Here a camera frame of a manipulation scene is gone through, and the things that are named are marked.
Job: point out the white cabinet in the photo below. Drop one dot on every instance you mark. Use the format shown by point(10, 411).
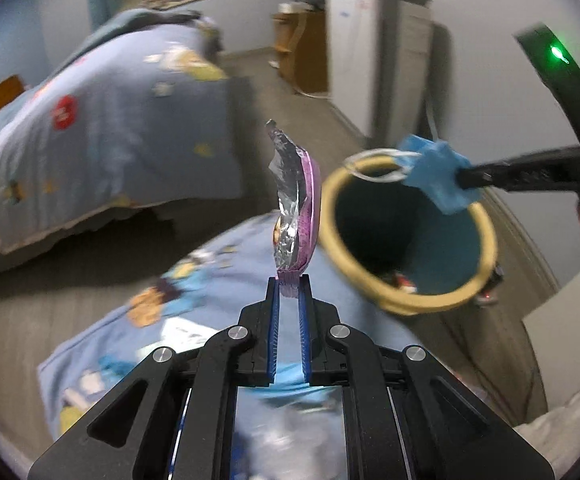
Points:
point(364, 55)

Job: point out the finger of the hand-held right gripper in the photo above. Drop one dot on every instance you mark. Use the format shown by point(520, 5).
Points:
point(519, 172)

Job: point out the blue cartoon printed table cloth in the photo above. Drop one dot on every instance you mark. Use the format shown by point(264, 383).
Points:
point(230, 280)

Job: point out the red white wrapper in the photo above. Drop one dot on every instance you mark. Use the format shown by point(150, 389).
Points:
point(405, 282)

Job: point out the wooden nightstand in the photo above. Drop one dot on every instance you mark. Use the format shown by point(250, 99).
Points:
point(310, 50)

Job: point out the blue cartoon printed bed blanket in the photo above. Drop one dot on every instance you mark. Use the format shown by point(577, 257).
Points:
point(120, 125)

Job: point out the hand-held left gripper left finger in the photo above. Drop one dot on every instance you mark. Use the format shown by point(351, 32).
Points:
point(272, 330)

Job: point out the white pillow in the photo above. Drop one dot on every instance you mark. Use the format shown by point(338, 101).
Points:
point(574, 435)

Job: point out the purple foil snack packet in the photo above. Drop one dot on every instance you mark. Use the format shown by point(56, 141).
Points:
point(295, 210)

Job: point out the yellow rimmed teal bin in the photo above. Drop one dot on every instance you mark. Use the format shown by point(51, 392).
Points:
point(419, 306)

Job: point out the blue face mask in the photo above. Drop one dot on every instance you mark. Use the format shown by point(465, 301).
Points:
point(437, 172)

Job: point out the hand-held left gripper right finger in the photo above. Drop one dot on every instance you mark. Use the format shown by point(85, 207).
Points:
point(304, 332)

